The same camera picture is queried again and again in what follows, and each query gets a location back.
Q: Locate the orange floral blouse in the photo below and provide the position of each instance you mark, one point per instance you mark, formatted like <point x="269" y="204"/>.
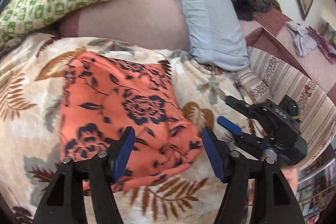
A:
<point x="103" y="96"/>

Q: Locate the striped beige sofa cover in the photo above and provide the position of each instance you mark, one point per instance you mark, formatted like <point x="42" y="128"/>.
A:
<point x="269" y="77"/>

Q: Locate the leaf print blanket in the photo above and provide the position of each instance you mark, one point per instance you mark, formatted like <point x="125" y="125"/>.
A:
<point x="31" y="95"/>

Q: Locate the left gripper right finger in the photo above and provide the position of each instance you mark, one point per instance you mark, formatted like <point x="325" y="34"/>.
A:
<point x="256" y="191"/>

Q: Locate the white crumpled cloth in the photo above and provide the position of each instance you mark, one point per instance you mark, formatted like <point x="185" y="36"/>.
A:
<point x="304" y="43"/>

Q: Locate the grey blue pillow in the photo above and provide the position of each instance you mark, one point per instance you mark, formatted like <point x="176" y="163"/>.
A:
<point x="215" y="34"/>

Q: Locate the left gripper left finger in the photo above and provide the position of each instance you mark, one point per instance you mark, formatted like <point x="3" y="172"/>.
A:
<point x="63" y="200"/>

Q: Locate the right hand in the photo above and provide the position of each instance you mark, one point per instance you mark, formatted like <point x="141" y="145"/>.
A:
<point x="291" y="176"/>

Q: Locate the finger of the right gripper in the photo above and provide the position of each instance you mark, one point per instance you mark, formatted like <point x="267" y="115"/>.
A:
<point x="239" y="105"/>
<point x="245" y="141"/>

